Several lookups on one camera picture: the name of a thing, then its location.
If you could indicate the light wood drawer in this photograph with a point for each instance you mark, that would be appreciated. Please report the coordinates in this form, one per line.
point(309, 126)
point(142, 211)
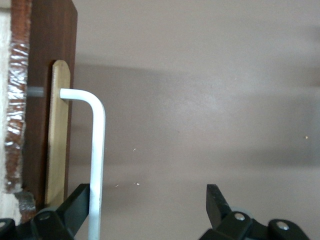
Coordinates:
point(50, 30)

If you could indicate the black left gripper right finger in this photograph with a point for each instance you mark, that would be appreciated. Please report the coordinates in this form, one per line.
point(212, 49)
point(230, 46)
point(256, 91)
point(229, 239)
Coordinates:
point(217, 207)

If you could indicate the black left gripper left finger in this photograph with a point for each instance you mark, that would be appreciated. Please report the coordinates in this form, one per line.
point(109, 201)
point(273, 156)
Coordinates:
point(75, 205)

